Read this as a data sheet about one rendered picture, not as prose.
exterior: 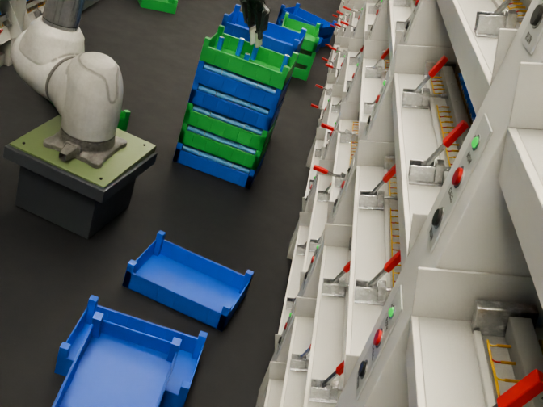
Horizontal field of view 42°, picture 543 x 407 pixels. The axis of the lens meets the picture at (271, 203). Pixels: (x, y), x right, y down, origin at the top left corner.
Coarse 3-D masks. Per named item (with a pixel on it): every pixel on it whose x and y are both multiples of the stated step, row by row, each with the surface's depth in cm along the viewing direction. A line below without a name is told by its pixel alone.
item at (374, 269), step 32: (384, 160) 131; (384, 192) 117; (352, 224) 120; (384, 224) 113; (352, 256) 105; (384, 256) 105; (352, 288) 97; (384, 288) 93; (352, 320) 91; (352, 352) 85
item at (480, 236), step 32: (512, 64) 57; (512, 96) 55; (480, 160) 57; (480, 192) 56; (448, 224) 60; (480, 224) 58; (512, 224) 57; (416, 256) 67; (448, 256) 59; (480, 256) 59; (512, 256) 59; (384, 352) 67; (352, 384) 76; (384, 384) 67
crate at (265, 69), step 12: (216, 36) 253; (228, 36) 255; (204, 48) 238; (228, 48) 257; (252, 48) 255; (264, 48) 254; (204, 60) 240; (216, 60) 239; (228, 60) 238; (240, 60) 237; (252, 60) 255; (264, 60) 256; (276, 60) 255; (288, 60) 254; (240, 72) 239; (252, 72) 239; (264, 72) 238; (276, 72) 237; (288, 72) 240; (276, 84) 239
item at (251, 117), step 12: (192, 96) 247; (204, 96) 246; (216, 96) 245; (216, 108) 247; (228, 108) 246; (240, 108) 245; (276, 108) 262; (240, 120) 247; (252, 120) 246; (264, 120) 246
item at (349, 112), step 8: (344, 104) 201; (352, 104) 200; (344, 112) 202; (352, 112) 202; (344, 120) 202; (352, 120) 202; (344, 128) 197; (344, 144) 187; (352, 144) 187; (336, 152) 182; (344, 152) 183; (352, 152) 183; (336, 160) 178; (344, 160) 178; (336, 168) 174; (344, 168) 174; (336, 192) 162; (328, 208) 149; (328, 216) 150
